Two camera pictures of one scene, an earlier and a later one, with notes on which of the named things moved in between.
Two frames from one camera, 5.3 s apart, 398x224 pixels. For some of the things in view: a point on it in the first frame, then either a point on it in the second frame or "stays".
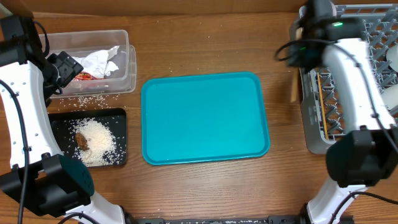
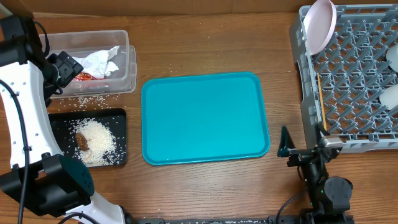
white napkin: x=97 y=63 stays
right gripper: x=292 y=58 to x=300 y=155
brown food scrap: x=81 y=142 stays
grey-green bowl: x=392 y=56 stays
